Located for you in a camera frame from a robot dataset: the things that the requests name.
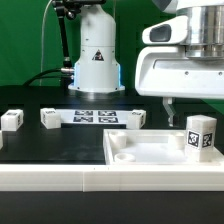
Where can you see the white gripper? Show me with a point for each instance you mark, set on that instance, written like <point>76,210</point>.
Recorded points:
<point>167,72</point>

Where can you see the white square tabletop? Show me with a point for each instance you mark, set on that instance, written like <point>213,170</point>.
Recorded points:
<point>150,147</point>

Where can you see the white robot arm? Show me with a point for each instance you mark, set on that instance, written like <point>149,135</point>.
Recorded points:
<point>97,73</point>

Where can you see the printed marker sheet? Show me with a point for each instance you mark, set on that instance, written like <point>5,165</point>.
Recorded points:
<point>75,116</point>

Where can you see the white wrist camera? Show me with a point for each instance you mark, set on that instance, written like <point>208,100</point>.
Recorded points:
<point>173,31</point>

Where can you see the white fence wall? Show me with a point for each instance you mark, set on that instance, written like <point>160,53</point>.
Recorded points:
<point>88,178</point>

